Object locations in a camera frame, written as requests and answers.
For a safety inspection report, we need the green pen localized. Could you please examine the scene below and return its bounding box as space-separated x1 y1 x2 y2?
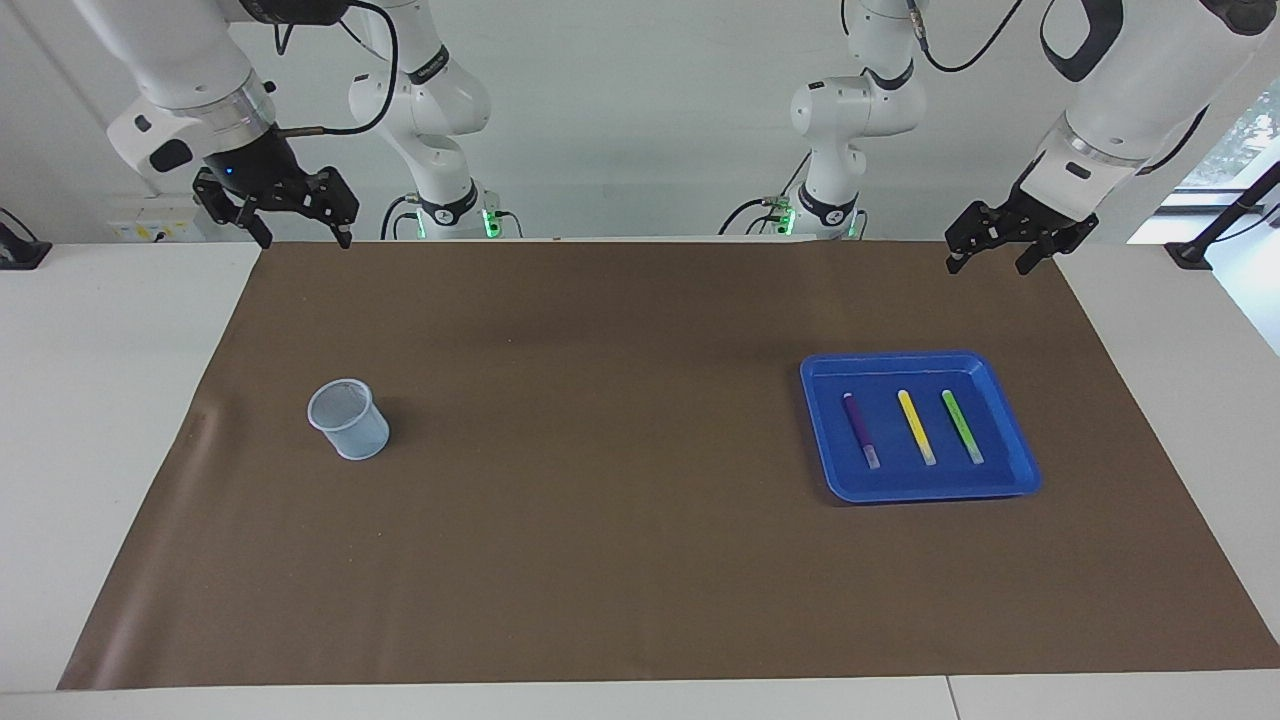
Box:
941 389 985 466

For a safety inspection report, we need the yellow pen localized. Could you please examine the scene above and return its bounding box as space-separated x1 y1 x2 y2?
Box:
897 389 938 467

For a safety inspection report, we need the purple pen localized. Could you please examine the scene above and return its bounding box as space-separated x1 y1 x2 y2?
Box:
843 392 882 471

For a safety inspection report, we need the translucent plastic cup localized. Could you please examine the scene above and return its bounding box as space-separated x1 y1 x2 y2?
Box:
307 379 391 462

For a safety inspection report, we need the black clamp stand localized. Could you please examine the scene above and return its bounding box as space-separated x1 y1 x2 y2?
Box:
1165 160 1280 271

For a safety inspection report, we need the blue plastic tray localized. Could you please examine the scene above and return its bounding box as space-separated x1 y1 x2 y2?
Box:
800 350 1043 504

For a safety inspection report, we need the window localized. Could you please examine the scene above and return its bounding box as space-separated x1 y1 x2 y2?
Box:
1175 80 1280 191

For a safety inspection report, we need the brown table mat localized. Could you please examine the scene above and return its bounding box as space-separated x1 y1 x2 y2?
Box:
57 240 1280 691

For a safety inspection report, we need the black base cable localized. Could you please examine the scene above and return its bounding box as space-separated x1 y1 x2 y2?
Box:
718 150 813 237
380 193 421 241

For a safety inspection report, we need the white wall socket strip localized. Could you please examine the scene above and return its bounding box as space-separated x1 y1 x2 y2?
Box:
108 220 201 243

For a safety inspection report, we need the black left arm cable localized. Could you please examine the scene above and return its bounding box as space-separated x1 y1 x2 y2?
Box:
905 0 1031 73

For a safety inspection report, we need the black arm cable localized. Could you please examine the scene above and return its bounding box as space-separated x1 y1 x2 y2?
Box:
272 0 401 137
905 0 1031 73

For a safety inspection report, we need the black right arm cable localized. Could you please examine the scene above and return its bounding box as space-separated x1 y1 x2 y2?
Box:
272 0 401 137

